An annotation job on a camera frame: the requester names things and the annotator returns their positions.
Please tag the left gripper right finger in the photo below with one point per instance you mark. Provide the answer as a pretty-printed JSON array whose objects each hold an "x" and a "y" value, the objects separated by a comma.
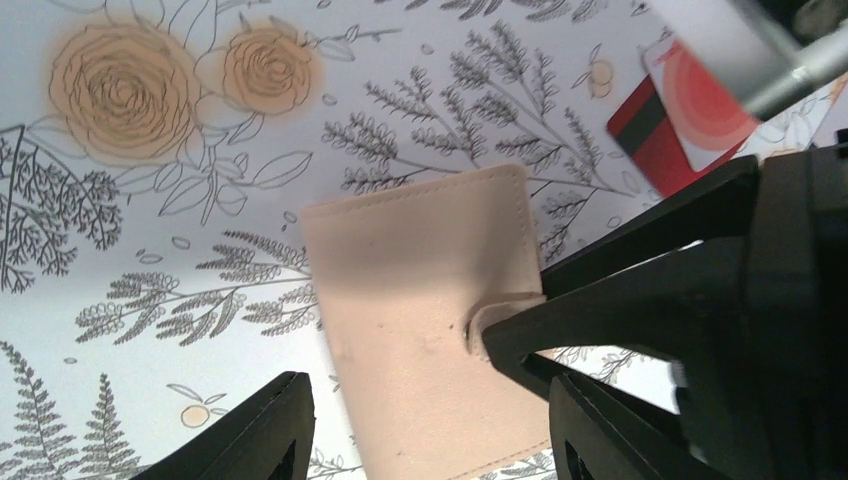
[{"x": 600, "y": 432}]

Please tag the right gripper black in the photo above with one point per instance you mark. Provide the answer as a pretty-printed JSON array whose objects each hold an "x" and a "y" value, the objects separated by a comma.
[{"x": 756, "y": 312}]

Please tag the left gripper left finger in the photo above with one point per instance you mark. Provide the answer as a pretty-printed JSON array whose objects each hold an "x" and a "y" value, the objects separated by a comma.
[{"x": 268, "y": 436}]

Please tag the beige card holder wallet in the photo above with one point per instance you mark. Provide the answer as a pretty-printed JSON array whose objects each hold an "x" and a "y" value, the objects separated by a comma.
[{"x": 406, "y": 280}]

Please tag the clear card red dot right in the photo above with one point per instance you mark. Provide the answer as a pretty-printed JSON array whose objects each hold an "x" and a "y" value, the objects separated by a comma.
[{"x": 707, "y": 120}]

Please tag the red card centre pile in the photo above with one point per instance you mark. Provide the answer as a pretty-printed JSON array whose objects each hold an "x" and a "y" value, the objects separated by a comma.
[{"x": 643, "y": 131}]

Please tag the floral patterned table mat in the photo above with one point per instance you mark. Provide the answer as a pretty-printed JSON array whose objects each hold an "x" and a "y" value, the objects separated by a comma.
[{"x": 152, "y": 266}]

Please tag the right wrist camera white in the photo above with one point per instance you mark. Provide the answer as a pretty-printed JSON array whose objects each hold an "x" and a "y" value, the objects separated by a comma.
[{"x": 768, "y": 54}]

